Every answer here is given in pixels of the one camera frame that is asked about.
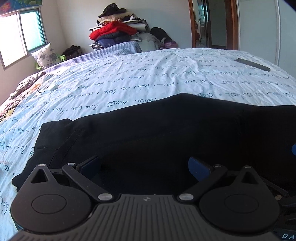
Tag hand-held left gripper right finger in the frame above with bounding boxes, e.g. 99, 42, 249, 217
177, 157, 266, 204

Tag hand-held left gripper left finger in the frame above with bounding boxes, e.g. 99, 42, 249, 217
22, 156, 114, 202

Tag black pants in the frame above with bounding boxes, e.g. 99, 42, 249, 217
11, 93, 296, 200

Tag grey remote control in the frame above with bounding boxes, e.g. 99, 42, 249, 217
234, 58, 271, 72

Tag white script-printed bed quilt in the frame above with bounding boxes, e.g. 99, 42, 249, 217
0, 47, 296, 241

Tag patterned floral blanket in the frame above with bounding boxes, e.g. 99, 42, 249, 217
0, 72, 47, 123

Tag green plastic stool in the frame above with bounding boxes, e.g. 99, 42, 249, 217
35, 54, 67, 70

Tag black bag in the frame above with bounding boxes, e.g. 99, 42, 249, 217
62, 45, 83, 59

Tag blue knit blanket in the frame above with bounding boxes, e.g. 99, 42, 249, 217
46, 42, 142, 70

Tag floral pillow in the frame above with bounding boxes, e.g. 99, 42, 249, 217
31, 42, 61, 70

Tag white wardrobe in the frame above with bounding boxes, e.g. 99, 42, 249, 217
236, 0, 296, 77

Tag navy puffer jacket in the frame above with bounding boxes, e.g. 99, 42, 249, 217
95, 34, 130, 48

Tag grey garment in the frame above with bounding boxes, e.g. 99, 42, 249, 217
129, 32, 162, 52

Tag red puffer jacket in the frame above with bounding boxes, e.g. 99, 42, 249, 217
90, 21, 137, 40

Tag black backpack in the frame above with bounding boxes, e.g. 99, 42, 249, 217
150, 27, 173, 44

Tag teal door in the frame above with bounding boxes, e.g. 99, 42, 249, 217
199, 0, 211, 47

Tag green-framed window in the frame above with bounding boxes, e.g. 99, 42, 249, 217
0, 8, 48, 70

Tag cream folded garments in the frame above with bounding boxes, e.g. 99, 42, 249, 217
97, 14, 130, 25

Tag black and white bedding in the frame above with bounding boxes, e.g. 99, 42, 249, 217
122, 19, 148, 32

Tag black garment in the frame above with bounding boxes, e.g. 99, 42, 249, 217
98, 3, 126, 18

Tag floral window valance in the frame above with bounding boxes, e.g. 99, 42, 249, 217
0, 0, 43, 15

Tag wooden door frame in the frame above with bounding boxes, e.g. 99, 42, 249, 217
188, 0, 238, 50

